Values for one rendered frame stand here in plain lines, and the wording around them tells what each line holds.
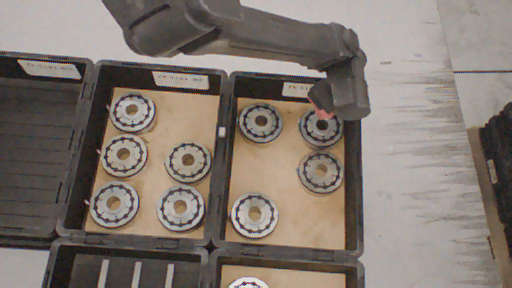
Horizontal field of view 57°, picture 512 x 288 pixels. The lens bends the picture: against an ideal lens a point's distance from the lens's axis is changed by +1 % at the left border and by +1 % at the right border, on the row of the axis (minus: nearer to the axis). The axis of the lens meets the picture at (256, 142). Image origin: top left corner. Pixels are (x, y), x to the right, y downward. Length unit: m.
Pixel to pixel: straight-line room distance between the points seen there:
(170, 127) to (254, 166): 0.22
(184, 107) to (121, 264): 0.38
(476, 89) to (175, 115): 1.59
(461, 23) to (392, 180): 1.42
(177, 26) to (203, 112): 0.68
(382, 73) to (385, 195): 0.36
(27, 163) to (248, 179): 0.50
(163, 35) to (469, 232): 1.00
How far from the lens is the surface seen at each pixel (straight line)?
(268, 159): 1.09
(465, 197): 1.33
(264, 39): 0.59
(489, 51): 2.53
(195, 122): 1.13
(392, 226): 1.24
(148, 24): 0.49
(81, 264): 1.08
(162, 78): 1.12
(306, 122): 1.10
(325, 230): 1.06
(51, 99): 1.23
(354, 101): 0.80
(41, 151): 1.18
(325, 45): 0.74
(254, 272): 1.03
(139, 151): 1.08
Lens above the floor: 1.85
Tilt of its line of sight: 67 degrees down
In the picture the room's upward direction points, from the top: 7 degrees clockwise
